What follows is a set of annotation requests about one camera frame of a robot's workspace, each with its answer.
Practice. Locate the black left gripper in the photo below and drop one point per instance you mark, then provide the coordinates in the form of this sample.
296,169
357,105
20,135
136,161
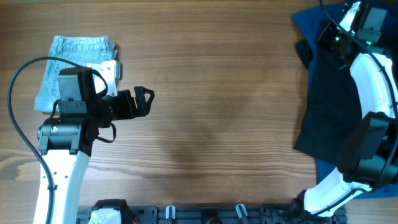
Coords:
142,106

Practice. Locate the black shorts garment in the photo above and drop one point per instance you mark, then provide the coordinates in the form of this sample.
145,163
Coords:
329,102

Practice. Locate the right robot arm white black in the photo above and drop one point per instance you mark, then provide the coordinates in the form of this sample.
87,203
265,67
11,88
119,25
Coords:
350,122

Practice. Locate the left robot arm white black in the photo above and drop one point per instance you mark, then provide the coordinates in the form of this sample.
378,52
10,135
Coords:
66,142

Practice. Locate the blue garment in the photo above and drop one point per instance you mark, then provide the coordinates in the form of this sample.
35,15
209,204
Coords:
311,25

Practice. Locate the folded light blue jeans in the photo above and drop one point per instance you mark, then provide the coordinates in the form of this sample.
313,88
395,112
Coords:
78,50

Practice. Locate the black mounting rail base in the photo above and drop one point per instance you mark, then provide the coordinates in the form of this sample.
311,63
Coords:
265,214

